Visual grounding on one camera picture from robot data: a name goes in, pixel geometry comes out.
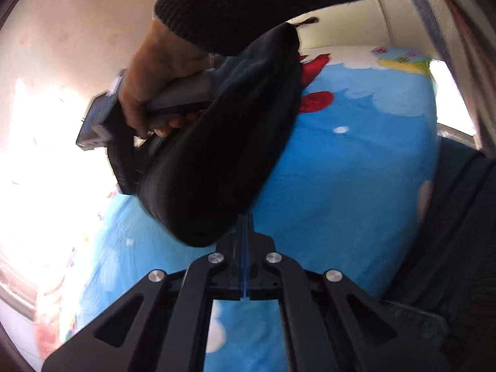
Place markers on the blue printed blanket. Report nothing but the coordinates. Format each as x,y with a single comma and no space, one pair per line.
341,186

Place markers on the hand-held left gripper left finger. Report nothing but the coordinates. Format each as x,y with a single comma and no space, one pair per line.
237,263

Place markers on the person's legs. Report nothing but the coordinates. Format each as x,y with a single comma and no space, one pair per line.
457,240

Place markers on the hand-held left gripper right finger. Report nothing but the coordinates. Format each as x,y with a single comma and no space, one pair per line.
252,263

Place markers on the pink floral bed sheet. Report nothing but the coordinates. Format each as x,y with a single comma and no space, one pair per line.
52,317

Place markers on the person's right hand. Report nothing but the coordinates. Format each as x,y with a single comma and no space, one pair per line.
155,66

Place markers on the black pants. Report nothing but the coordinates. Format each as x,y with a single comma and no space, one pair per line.
217,155

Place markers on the person's right forearm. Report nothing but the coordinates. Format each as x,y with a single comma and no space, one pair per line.
271,0

